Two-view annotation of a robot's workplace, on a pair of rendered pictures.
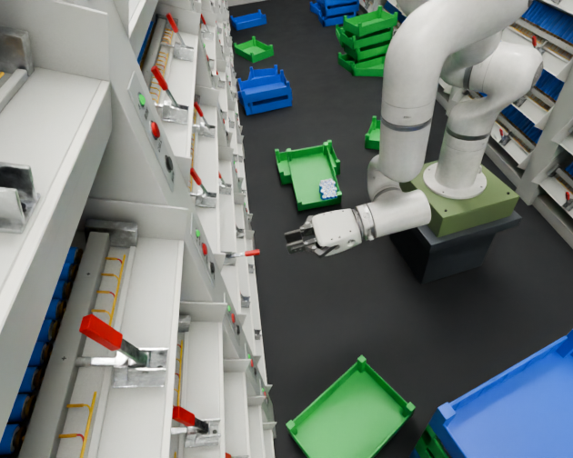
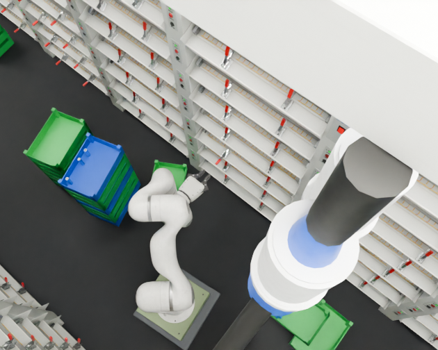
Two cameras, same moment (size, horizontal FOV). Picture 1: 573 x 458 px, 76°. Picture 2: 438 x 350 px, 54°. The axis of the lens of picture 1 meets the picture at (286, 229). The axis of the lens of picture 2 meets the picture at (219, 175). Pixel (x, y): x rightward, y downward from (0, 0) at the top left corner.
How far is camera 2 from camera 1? 1.90 m
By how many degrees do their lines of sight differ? 60
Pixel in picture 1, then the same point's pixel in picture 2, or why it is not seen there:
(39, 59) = not seen: hidden behind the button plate
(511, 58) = (150, 285)
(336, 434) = not seen: hidden behind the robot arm
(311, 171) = (303, 319)
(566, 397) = (92, 184)
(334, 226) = (190, 185)
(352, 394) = not seen: hidden behind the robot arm
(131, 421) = (148, 60)
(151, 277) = (170, 76)
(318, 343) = (203, 209)
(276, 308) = (236, 210)
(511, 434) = (103, 163)
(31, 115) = (163, 47)
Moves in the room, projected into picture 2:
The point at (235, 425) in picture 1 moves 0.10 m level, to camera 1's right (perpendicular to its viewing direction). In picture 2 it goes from (172, 114) to (160, 127)
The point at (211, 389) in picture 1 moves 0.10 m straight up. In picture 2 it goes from (166, 96) to (163, 85)
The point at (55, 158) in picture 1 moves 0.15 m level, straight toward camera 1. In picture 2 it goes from (153, 46) to (118, 43)
